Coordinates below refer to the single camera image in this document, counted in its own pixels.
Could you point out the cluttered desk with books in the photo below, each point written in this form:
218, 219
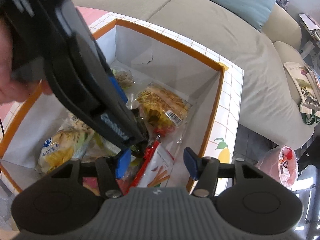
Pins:
311, 47

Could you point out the golden fried snack pack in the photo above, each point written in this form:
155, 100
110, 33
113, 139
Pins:
164, 110

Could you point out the beige sofa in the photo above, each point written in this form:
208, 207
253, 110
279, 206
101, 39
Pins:
270, 100

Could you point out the brown nut snack bag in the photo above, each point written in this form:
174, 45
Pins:
123, 77

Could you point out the clear bag of red candies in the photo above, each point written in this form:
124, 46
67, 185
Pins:
88, 170

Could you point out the pink trash bin with bag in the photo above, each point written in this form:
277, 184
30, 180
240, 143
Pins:
281, 164

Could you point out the stack of magazines on sofa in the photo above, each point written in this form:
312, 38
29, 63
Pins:
307, 84

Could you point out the dark seaweed snack pack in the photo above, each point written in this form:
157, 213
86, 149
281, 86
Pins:
140, 149

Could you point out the yellow chips bag blue logo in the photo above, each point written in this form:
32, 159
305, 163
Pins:
70, 141

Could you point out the person's left hand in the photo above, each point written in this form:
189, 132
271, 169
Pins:
13, 90

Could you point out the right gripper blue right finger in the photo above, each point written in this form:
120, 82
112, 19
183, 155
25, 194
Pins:
203, 170

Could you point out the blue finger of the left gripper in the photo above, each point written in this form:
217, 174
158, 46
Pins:
118, 88

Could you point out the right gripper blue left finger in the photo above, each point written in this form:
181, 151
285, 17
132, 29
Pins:
109, 170

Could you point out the white carrot stick snack box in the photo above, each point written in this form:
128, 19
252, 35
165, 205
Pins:
156, 166

